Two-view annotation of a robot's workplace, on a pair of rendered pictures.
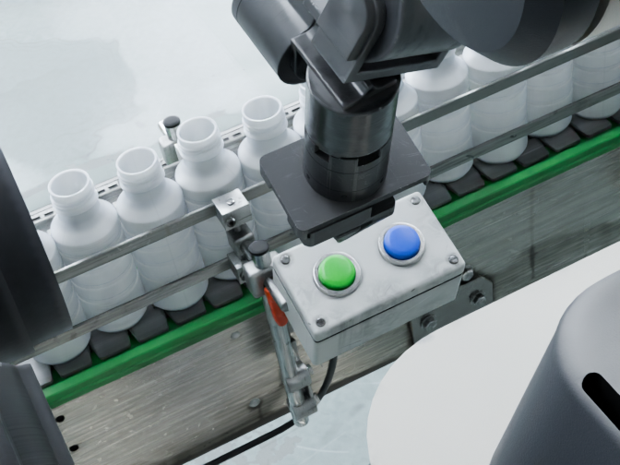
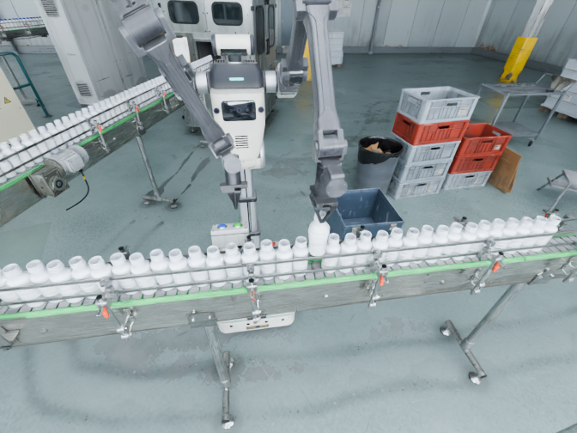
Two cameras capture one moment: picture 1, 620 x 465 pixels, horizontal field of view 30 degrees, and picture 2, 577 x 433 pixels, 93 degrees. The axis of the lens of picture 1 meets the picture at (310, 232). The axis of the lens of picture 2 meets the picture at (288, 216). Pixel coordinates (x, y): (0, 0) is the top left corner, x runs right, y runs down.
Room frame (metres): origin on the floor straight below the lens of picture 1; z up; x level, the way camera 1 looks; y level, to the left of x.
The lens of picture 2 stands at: (1.43, 0.31, 1.82)
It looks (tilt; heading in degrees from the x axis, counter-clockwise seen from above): 39 degrees down; 189
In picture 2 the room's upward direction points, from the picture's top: 2 degrees clockwise
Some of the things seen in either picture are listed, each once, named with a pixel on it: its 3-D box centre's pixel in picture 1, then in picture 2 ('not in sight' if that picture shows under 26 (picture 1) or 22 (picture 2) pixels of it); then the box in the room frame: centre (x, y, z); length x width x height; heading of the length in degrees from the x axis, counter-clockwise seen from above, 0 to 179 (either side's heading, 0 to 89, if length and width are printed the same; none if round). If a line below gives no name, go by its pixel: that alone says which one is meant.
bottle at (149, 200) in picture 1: (159, 229); (267, 259); (0.78, 0.13, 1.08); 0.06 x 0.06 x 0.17
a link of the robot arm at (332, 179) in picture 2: not in sight; (332, 167); (0.76, 0.32, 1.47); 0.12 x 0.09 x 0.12; 19
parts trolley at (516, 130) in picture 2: not in sight; (512, 112); (-3.46, 3.02, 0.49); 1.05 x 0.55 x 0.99; 108
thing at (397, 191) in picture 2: not in sight; (409, 179); (-1.66, 1.31, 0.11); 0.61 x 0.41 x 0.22; 114
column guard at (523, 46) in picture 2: not in sight; (517, 60); (-8.28, 5.16, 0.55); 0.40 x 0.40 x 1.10; 18
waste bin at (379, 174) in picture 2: not in sight; (373, 171); (-1.39, 0.82, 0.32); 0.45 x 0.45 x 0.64
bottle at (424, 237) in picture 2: not in sight; (421, 244); (0.59, 0.70, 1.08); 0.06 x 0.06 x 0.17
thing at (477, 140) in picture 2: not in sight; (472, 139); (-1.99, 1.94, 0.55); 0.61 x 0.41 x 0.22; 111
